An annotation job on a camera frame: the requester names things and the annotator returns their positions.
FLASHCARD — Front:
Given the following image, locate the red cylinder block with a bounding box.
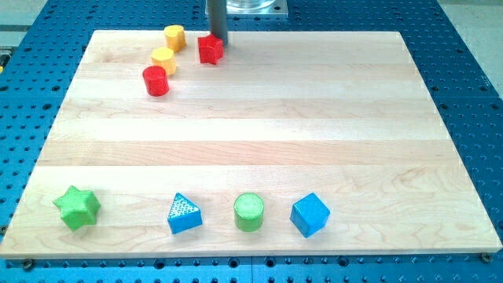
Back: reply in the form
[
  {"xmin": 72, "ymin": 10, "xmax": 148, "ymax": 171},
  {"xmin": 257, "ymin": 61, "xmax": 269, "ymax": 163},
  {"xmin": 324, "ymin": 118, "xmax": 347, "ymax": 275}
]
[{"xmin": 142, "ymin": 65, "xmax": 169, "ymax": 97}]

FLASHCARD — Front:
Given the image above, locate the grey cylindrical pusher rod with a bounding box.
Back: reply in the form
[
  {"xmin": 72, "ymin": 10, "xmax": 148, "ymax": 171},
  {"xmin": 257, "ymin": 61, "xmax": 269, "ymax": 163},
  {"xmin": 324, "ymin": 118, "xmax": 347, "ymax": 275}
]
[{"xmin": 207, "ymin": 0, "xmax": 229, "ymax": 46}]

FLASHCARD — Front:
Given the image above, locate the yellow cylinder block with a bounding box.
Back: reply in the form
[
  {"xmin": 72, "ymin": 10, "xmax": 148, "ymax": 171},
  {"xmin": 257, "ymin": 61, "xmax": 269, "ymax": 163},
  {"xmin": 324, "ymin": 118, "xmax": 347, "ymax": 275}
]
[{"xmin": 163, "ymin": 24, "xmax": 186, "ymax": 53}]

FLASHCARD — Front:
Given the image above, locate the blue cube block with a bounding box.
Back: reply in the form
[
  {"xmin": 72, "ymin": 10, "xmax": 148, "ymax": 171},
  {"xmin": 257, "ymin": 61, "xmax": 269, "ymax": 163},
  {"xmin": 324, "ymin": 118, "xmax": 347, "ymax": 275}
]
[{"xmin": 290, "ymin": 193, "xmax": 330, "ymax": 238}]

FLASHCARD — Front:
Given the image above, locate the green cylinder block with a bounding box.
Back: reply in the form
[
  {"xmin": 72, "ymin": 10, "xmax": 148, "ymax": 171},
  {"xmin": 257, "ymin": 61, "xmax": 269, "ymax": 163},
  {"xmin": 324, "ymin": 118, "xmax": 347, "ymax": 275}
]
[{"xmin": 233, "ymin": 193, "xmax": 264, "ymax": 232}]

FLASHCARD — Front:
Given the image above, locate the red star block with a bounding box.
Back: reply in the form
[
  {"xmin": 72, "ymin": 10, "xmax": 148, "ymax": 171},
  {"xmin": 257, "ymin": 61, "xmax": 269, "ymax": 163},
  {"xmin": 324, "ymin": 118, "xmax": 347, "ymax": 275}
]
[{"xmin": 197, "ymin": 34, "xmax": 224, "ymax": 65}]

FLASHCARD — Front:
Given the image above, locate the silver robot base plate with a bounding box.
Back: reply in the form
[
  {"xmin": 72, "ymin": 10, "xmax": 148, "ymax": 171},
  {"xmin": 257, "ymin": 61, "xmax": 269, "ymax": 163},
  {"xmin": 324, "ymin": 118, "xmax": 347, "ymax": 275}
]
[{"xmin": 204, "ymin": 0, "xmax": 288, "ymax": 19}]

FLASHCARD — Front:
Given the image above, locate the blue perforated table plate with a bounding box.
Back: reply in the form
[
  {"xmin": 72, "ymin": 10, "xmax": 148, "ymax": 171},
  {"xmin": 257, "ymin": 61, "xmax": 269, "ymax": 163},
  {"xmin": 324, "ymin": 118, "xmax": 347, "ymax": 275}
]
[{"xmin": 1, "ymin": 0, "xmax": 502, "ymax": 282}]

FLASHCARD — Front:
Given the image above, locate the blue triangle block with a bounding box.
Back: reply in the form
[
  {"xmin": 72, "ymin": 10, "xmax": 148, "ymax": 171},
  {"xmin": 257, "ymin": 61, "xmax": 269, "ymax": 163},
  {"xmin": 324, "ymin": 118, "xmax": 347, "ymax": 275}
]
[{"xmin": 167, "ymin": 193, "xmax": 203, "ymax": 234}]

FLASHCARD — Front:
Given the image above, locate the yellow hexagon block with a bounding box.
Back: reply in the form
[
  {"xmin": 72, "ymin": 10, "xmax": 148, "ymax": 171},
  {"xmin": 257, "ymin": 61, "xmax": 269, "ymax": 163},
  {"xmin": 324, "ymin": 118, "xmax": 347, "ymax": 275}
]
[{"xmin": 151, "ymin": 47, "xmax": 177, "ymax": 75}]

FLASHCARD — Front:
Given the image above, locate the green star block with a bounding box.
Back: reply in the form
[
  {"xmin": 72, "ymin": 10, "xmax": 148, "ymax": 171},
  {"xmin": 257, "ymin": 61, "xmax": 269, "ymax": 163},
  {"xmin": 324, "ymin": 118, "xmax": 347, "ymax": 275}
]
[{"xmin": 53, "ymin": 186, "xmax": 101, "ymax": 232}]

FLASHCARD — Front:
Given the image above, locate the wooden board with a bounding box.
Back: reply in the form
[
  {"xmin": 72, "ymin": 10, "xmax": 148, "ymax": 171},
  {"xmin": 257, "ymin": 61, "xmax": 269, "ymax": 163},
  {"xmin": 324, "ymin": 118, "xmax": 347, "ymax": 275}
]
[{"xmin": 1, "ymin": 30, "xmax": 501, "ymax": 259}]

